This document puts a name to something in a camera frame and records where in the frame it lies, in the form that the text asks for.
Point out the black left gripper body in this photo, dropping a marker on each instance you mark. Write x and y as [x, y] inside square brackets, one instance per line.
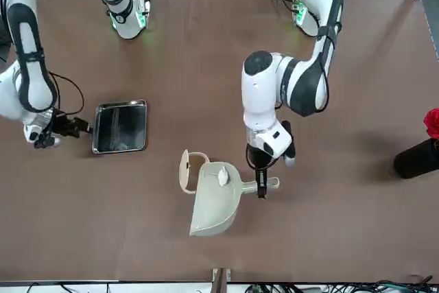
[257, 160]

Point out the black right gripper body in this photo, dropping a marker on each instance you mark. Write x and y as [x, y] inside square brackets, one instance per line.
[63, 126]

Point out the square metal tray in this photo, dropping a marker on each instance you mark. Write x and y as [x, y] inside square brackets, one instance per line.
[120, 128]

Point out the beige plastic dustpan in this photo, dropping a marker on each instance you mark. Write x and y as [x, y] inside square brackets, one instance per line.
[214, 207]

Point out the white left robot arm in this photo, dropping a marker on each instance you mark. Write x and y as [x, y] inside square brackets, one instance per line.
[257, 101]

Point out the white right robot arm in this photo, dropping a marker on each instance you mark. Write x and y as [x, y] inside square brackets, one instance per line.
[31, 66]

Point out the crumpled white paper ball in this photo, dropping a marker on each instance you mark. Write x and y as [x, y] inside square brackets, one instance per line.
[223, 176]

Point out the beige bin with flip lid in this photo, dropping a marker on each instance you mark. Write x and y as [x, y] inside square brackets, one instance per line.
[185, 169]

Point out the black cylindrical vase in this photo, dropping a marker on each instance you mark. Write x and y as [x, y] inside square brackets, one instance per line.
[416, 161]

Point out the red rose bouquet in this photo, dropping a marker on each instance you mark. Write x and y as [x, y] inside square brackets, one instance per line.
[433, 123]

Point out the aluminium frame post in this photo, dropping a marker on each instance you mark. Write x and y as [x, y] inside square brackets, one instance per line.
[221, 281]

